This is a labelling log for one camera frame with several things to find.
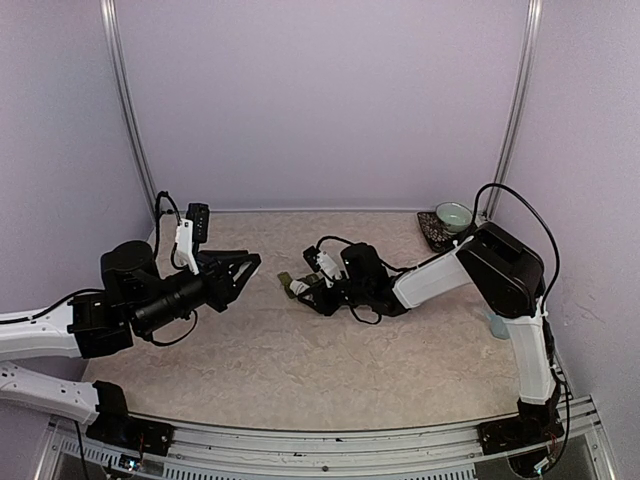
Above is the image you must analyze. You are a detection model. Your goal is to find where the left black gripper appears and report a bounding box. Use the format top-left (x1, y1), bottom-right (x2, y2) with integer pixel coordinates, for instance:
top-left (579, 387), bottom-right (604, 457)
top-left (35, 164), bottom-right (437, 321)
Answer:
top-left (133, 250), bottom-right (260, 335)

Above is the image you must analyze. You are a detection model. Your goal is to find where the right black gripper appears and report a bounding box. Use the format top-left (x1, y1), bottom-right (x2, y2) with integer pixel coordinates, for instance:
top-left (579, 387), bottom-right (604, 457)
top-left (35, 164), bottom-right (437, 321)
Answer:
top-left (298, 276), bottom-right (371, 315)

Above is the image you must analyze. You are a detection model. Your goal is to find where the white pill bottle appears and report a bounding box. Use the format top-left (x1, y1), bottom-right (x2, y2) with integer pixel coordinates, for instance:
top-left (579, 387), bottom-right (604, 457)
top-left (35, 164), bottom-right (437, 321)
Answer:
top-left (289, 280), bottom-right (310, 296)

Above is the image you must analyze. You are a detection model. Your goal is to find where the green pill organizer box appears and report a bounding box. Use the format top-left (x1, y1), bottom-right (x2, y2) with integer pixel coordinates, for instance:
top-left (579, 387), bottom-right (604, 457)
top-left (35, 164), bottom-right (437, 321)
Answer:
top-left (277, 272), bottom-right (319, 299)

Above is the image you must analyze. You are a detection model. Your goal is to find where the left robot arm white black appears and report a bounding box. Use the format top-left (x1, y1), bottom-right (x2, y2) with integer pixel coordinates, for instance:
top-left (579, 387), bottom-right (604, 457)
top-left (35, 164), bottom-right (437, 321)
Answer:
top-left (1, 203), bottom-right (261, 445)

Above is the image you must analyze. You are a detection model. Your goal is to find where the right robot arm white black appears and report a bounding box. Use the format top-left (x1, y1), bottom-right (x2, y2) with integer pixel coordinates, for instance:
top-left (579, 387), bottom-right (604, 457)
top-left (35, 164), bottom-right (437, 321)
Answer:
top-left (288, 221), bottom-right (569, 450)

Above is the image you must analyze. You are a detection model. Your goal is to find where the black patterned tray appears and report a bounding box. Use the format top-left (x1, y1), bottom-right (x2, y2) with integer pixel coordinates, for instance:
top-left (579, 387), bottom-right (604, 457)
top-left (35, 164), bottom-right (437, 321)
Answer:
top-left (417, 211), bottom-right (477, 253)

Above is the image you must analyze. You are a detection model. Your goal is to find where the pale green bowl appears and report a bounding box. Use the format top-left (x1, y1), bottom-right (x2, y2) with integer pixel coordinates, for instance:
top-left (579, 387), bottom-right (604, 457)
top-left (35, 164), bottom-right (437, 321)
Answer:
top-left (435, 202), bottom-right (473, 234)

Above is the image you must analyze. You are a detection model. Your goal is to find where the light blue mug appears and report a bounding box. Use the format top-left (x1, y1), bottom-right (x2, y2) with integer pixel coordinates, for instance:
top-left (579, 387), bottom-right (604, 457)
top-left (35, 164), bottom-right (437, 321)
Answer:
top-left (485, 310), bottom-right (510, 340)

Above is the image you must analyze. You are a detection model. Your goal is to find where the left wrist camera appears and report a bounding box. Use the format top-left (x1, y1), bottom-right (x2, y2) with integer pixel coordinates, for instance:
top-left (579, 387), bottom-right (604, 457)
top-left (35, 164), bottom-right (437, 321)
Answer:
top-left (186, 203), bottom-right (210, 244)

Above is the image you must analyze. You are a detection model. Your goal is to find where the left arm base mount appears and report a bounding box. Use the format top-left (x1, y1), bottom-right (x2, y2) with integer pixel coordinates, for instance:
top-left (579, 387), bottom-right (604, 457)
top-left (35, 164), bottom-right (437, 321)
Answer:
top-left (86, 413), bottom-right (174, 457)

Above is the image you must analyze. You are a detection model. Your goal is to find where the front aluminium rail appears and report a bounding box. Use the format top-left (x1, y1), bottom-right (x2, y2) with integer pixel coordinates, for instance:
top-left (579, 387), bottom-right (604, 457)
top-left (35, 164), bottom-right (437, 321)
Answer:
top-left (34, 414), bottom-right (616, 480)

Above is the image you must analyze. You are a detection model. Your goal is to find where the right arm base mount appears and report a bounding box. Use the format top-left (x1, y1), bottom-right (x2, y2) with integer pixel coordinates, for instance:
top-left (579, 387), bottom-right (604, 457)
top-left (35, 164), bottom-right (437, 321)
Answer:
top-left (477, 416), bottom-right (564, 455)

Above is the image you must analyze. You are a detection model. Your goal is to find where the left aluminium frame post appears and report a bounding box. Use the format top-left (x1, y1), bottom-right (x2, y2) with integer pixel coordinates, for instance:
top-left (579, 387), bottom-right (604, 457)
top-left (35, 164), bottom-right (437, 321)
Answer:
top-left (99, 0), bottom-right (157, 215)

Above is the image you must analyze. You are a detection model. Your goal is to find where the aluminium frame post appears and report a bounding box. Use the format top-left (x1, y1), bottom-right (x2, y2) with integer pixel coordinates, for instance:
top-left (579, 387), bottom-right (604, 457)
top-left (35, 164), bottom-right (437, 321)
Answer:
top-left (493, 0), bottom-right (544, 185)
top-left (99, 0), bottom-right (157, 215)

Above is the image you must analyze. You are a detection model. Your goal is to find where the right aluminium frame post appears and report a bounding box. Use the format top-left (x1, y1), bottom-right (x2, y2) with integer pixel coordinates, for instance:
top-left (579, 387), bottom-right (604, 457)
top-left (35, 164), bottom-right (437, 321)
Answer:
top-left (493, 0), bottom-right (544, 185)

